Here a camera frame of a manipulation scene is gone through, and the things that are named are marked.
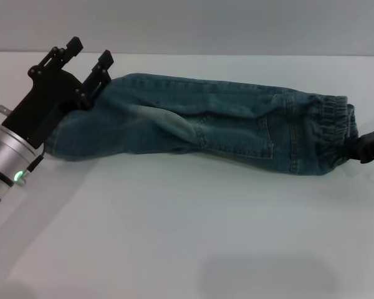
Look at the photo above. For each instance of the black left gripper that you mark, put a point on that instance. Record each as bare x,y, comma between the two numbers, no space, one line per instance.
46,96

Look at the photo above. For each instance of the blue denim shorts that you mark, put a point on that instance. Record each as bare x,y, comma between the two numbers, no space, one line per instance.
230,124

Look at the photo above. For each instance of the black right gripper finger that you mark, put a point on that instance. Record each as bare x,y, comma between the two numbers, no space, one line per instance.
372,144

